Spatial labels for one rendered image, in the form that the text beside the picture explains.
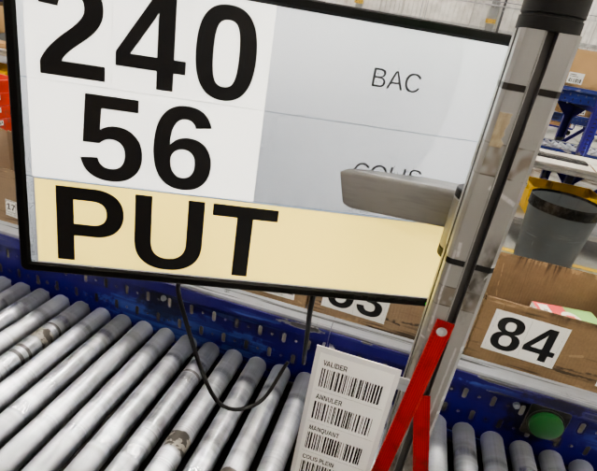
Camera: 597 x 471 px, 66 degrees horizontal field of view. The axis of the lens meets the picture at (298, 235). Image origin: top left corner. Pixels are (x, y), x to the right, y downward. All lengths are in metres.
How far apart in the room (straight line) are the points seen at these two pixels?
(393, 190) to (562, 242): 3.45
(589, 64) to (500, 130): 5.32
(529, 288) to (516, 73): 1.11
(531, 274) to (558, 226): 2.44
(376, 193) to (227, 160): 0.16
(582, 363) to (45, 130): 1.11
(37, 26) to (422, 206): 0.40
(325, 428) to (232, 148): 0.31
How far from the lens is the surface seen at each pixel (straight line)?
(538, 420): 1.21
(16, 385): 1.19
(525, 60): 0.38
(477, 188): 0.39
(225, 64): 0.46
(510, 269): 1.41
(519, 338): 1.17
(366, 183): 0.49
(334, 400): 0.51
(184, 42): 0.47
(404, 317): 1.14
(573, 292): 1.47
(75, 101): 0.50
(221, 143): 0.47
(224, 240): 0.50
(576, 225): 3.88
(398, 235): 0.52
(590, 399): 1.24
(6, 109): 5.34
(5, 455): 1.06
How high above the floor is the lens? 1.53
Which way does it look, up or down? 24 degrees down
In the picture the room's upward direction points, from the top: 10 degrees clockwise
